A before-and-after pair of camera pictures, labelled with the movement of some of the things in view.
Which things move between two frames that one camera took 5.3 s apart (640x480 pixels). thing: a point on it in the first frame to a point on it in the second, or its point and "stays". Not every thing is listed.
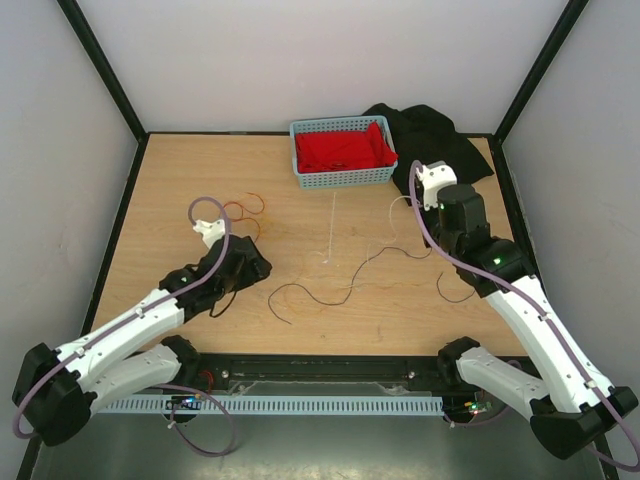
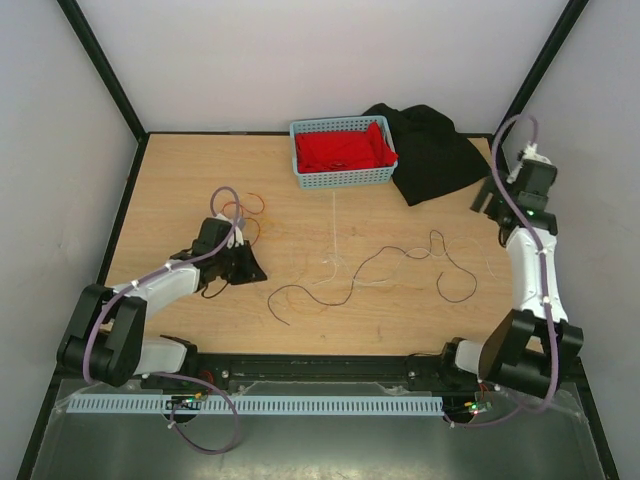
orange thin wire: (254, 221) to (270, 237)
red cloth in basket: (327, 151) stays
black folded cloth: (424, 133) stays
